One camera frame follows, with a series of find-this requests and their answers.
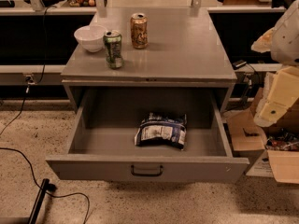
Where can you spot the grey cabinet counter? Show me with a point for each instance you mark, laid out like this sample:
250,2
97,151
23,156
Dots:
184,50

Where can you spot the white bowl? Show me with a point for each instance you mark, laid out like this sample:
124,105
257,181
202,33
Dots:
90,37

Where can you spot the black drawer handle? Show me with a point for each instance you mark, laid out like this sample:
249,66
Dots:
147,172

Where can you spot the gold soda can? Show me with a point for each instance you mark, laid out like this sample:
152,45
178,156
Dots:
139,35

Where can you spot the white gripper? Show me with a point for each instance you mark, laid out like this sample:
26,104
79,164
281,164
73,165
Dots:
288,41

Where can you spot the green soda can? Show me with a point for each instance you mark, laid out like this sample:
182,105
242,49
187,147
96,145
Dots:
112,42

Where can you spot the black metal stand leg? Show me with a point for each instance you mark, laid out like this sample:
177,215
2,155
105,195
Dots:
45,188

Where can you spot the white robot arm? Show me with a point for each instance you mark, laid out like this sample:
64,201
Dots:
285,42

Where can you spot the blue chip bag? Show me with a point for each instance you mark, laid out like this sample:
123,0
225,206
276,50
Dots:
160,130

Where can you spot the grey open drawer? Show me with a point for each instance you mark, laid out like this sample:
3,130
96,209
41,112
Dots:
101,145

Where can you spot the small black device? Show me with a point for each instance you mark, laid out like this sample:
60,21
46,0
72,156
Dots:
238,64

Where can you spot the cardboard box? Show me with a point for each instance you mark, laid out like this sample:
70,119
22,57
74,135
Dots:
272,151

